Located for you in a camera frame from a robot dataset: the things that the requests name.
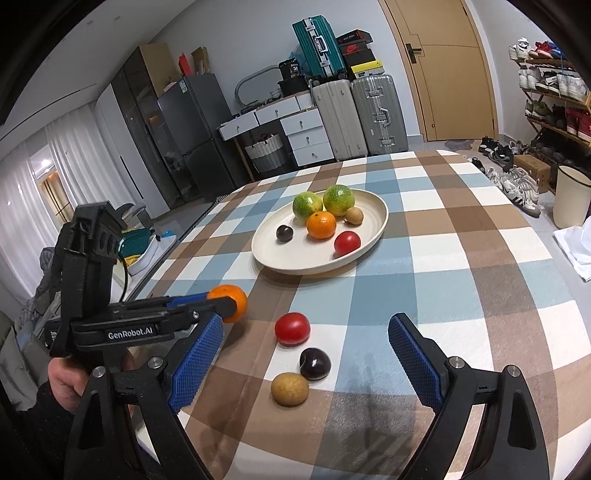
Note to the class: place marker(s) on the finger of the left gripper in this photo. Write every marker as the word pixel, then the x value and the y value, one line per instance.
pixel 187 299
pixel 136 323

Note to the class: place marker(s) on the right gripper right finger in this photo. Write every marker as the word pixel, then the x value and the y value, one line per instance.
pixel 510 442

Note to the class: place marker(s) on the woven laundry basket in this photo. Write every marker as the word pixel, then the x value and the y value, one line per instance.
pixel 268 154

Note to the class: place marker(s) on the orange tangerine on plate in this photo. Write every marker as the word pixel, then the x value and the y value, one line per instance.
pixel 321 225

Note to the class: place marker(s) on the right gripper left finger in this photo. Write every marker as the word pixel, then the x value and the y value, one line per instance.
pixel 103 443

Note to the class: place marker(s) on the grey suitcase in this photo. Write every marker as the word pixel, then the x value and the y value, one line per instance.
pixel 380 114

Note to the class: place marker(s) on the yellow shoe box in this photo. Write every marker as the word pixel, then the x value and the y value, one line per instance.
pixel 370 68

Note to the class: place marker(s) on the white drawer desk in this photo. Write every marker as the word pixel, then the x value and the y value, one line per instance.
pixel 300 121

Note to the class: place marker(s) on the grey refrigerator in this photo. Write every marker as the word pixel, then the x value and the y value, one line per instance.
pixel 193 109

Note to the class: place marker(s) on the plaid tablecloth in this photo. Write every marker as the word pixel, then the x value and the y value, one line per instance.
pixel 456 256

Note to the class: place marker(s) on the teal suitcase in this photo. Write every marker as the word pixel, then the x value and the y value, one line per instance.
pixel 320 48

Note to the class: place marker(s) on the dark purple plum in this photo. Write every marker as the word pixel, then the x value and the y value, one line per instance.
pixel 284 233

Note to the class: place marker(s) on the white bucket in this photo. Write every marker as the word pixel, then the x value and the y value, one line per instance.
pixel 572 199

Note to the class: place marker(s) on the small brown kiwi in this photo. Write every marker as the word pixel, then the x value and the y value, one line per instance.
pixel 354 216

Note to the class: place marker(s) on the wooden door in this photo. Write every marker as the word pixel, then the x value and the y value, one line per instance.
pixel 447 68

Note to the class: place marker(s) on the cardboard box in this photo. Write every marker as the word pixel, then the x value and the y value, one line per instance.
pixel 537 169

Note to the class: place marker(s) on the white curtain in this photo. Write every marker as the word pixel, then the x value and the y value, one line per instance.
pixel 69 162

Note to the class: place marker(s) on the orange tangerine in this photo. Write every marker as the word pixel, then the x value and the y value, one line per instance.
pixel 321 225
pixel 230 302

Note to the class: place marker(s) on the red tomato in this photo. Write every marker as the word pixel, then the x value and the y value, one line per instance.
pixel 347 242
pixel 292 329

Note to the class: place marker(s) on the person left hand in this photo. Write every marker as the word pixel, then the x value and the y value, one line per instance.
pixel 67 381

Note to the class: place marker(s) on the cream round plate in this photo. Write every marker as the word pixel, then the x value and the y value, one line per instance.
pixel 304 255

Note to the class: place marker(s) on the green lime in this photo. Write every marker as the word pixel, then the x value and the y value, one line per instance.
pixel 306 204
pixel 338 199

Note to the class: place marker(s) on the beige suitcase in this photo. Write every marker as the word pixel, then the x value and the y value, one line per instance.
pixel 342 123

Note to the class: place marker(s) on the wooden shoe rack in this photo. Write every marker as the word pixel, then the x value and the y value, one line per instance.
pixel 557 97

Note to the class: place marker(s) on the green lime right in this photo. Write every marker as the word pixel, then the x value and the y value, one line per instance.
pixel 338 199

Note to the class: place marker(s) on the red tomato on table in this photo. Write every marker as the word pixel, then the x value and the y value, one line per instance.
pixel 292 329

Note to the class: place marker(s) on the green lime left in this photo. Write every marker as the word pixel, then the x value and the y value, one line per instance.
pixel 306 204

